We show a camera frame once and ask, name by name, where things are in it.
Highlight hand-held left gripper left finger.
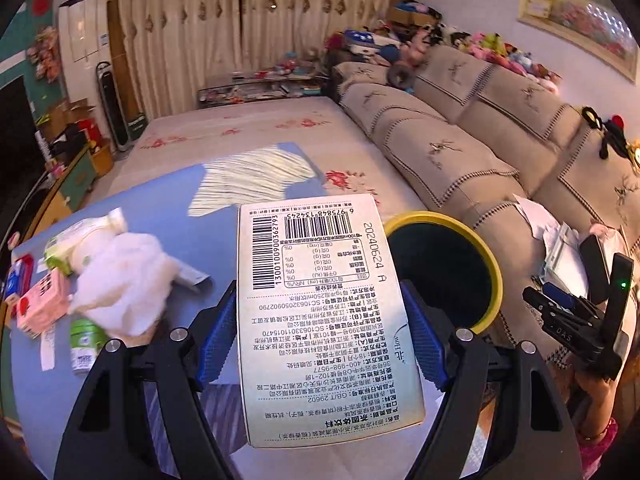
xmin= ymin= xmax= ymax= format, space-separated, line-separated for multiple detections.
xmin=52 ymin=280 xmax=251 ymax=480

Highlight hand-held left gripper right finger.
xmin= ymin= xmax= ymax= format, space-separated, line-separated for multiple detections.
xmin=399 ymin=280 xmax=583 ymax=480

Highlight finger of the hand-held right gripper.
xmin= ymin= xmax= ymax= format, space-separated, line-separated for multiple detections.
xmin=540 ymin=317 xmax=608 ymax=362
xmin=522 ymin=282 xmax=603 ymax=326

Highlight yellow rimmed dark trash bin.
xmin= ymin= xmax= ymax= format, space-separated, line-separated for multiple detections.
xmin=384 ymin=211 xmax=503 ymax=336

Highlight white drink carton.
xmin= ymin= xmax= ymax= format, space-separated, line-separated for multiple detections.
xmin=237 ymin=194 xmax=426 ymax=448

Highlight white and green bottle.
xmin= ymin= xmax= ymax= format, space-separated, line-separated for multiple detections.
xmin=44 ymin=208 xmax=126 ymax=276

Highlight pink drink carton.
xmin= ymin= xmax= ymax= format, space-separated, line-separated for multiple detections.
xmin=16 ymin=270 xmax=71 ymax=338

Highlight person's right forearm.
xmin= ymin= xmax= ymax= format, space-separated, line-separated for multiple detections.
xmin=577 ymin=425 xmax=622 ymax=477

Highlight person's right hand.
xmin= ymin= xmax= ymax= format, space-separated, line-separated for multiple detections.
xmin=575 ymin=367 xmax=618 ymax=441

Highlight clear plastic document bag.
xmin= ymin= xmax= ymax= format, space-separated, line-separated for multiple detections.
xmin=542 ymin=222 xmax=591 ymax=302

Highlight pink and black bag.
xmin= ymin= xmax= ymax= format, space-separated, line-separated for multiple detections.
xmin=579 ymin=222 xmax=628 ymax=307

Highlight clear straw wrapper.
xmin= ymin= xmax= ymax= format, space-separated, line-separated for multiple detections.
xmin=170 ymin=260 xmax=211 ymax=287

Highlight white papers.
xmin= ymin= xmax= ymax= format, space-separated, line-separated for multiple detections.
xmin=512 ymin=195 xmax=566 ymax=256

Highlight white tissue wad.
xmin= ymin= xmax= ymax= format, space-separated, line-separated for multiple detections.
xmin=75 ymin=232 xmax=173 ymax=338

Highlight small green bottle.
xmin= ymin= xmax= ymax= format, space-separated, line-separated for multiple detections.
xmin=69 ymin=317 xmax=108 ymax=376

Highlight blue tablecloth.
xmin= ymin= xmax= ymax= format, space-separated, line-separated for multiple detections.
xmin=0 ymin=142 xmax=436 ymax=480

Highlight white paper strip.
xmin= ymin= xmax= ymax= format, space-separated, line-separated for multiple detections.
xmin=40 ymin=330 xmax=59 ymax=372

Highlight beige sofa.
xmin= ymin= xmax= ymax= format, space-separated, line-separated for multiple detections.
xmin=332 ymin=45 xmax=640 ymax=376

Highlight black plush toy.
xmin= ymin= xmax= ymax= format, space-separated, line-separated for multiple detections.
xmin=580 ymin=105 xmax=636 ymax=161

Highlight red and blue packet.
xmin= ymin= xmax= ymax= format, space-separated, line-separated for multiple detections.
xmin=4 ymin=254 xmax=35 ymax=311

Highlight green cabinet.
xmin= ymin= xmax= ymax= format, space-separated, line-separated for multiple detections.
xmin=49 ymin=150 xmax=97 ymax=212

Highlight floral bed sheet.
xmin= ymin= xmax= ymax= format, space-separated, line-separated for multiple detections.
xmin=100 ymin=97 xmax=441 ymax=226

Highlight dark green box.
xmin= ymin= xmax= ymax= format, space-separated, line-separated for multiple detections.
xmin=127 ymin=112 xmax=149 ymax=144

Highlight red box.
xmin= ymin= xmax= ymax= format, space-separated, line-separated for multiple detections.
xmin=75 ymin=119 xmax=104 ymax=152

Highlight row of plush toys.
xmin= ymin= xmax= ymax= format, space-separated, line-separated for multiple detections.
xmin=440 ymin=22 xmax=563 ymax=93

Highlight cluttered glass table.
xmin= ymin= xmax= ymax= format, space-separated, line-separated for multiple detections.
xmin=196 ymin=72 xmax=333 ymax=111

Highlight black tower fan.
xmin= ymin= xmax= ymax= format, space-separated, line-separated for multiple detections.
xmin=95 ymin=61 xmax=127 ymax=153

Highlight grey neck pillow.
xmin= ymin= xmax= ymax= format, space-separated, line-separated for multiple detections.
xmin=387 ymin=62 xmax=416 ymax=92

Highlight open cardboard box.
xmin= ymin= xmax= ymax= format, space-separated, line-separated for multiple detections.
xmin=44 ymin=100 xmax=97 ymax=137

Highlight dark television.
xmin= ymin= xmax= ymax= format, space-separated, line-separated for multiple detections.
xmin=0 ymin=75 xmax=40 ymax=233

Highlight pile of toys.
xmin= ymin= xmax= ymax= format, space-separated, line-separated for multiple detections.
xmin=325 ymin=0 xmax=446 ymax=68

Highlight beige patterned curtains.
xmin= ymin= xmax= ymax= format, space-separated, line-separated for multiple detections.
xmin=107 ymin=0 xmax=416 ymax=111

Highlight white cabinet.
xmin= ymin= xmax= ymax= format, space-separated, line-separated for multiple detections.
xmin=57 ymin=0 xmax=131 ymax=116

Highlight framed wall picture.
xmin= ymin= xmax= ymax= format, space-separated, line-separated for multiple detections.
xmin=517 ymin=0 xmax=640 ymax=83

